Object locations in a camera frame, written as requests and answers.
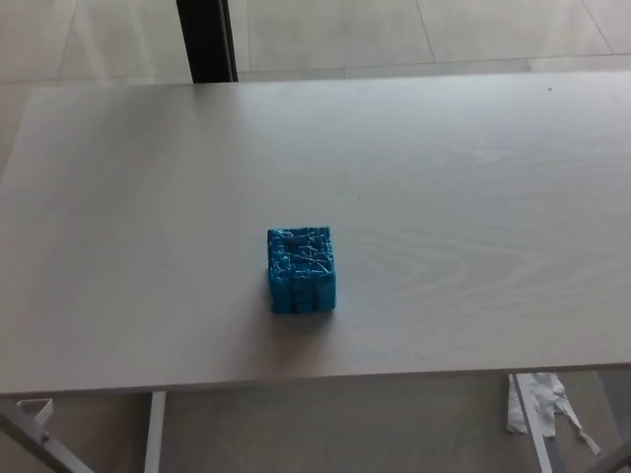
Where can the blue textured cube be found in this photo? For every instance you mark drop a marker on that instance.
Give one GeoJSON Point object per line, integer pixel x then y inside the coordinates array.
{"type": "Point", "coordinates": [301, 266]}

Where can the black vertical pillar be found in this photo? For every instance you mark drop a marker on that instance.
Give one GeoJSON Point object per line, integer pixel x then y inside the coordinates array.
{"type": "Point", "coordinates": [204, 39]}

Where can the crumpled white paper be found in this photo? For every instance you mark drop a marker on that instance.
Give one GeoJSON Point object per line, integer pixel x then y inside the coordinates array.
{"type": "Point", "coordinates": [539, 399]}

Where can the white slanted table leg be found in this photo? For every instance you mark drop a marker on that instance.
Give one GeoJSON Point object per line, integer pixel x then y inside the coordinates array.
{"type": "Point", "coordinates": [535, 438]}

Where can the grey diagonal corner bar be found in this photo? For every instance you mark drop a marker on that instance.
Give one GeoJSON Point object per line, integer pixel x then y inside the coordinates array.
{"type": "Point", "coordinates": [616, 458]}

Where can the white metal bracket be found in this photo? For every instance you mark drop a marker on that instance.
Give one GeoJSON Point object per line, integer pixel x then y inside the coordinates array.
{"type": "Point", "coordinates": [39, 409]}

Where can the grey diagonal frame bar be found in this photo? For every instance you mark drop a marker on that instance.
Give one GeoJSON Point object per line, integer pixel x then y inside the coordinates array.
{"type": "Point", "coordinates": [44, 446]}

